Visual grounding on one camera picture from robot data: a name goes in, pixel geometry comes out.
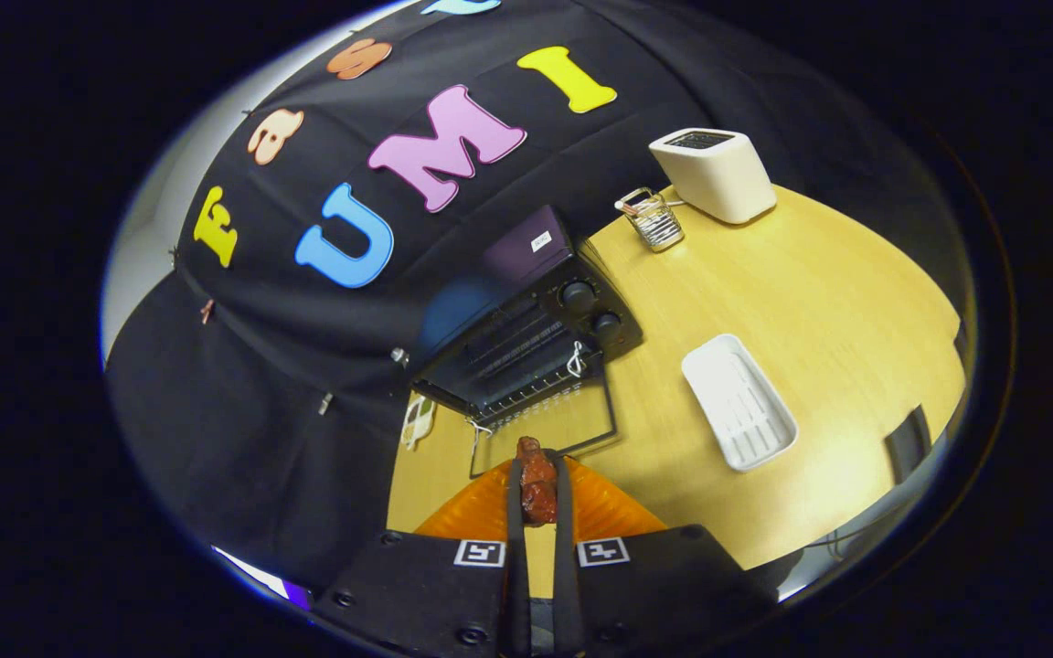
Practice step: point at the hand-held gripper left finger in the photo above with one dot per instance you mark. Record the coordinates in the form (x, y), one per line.
(517, 567)

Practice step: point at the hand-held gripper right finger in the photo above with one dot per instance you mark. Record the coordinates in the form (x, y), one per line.
(566, 567)

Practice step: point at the red meat piece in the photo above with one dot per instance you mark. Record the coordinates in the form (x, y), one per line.
(537, 484)

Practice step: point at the black toaster oven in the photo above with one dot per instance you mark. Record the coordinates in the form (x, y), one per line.
(526, 265)

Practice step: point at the white toaster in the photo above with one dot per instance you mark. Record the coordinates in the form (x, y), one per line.
(718, 178)

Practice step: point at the white divided dish with grains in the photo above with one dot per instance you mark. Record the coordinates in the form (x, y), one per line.
(417, 422)

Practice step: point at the white ridged tray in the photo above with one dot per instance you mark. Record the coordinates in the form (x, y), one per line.
(737, 402)

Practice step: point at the silver clip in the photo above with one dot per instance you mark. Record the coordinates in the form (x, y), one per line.
(326, 404)

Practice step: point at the black backdrop cloth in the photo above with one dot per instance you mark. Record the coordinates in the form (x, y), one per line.
(307, 366)

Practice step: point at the red clip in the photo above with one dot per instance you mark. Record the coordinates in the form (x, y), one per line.
(207, 312)

